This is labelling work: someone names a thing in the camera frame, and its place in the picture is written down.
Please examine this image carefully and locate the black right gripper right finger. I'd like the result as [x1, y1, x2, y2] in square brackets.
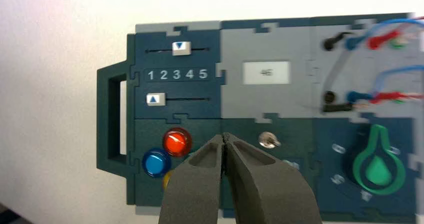
[222, 132, 323, 224]

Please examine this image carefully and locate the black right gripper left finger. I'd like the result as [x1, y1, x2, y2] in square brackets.
[158, 134, 226, 224]

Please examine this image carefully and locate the white slider knob up arrow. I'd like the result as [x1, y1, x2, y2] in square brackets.
[146, 92, 167, 107]

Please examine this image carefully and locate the white slider knob down arrow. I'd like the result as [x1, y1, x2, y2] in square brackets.
[171, 41, 192, 56]

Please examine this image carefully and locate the yellow round push button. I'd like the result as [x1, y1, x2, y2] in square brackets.
[162, 170, 175, 191]

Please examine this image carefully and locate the blue round push button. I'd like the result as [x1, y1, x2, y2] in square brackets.
[141, 147, 172, 179]

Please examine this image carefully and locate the red round push button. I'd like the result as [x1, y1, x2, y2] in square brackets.
[162, 127, 193, 158]

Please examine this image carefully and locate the green rotary knob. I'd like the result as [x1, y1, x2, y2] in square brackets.
[352, 124, 407, 196]

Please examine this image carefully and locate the white display screen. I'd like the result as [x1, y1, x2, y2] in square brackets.
[242, 61, 291, 86]

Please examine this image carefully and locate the teal and grey task box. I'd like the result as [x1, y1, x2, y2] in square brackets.
[96, 13, 424, 224]

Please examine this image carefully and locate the silver metal toggle switch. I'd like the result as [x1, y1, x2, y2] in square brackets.
[258, 131, 282, 150]

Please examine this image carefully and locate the black jumper cable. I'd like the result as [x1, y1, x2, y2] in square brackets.
[321, 31, 355, 114]

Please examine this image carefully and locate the blue jumper cable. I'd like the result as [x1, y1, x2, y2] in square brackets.
[345, 17, 424, 104]

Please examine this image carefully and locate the red jumper cable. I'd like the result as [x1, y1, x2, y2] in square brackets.
[366, 15, 424, 105]

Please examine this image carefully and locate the white jumper cable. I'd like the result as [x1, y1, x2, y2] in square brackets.
[389, 33, 424, 105]

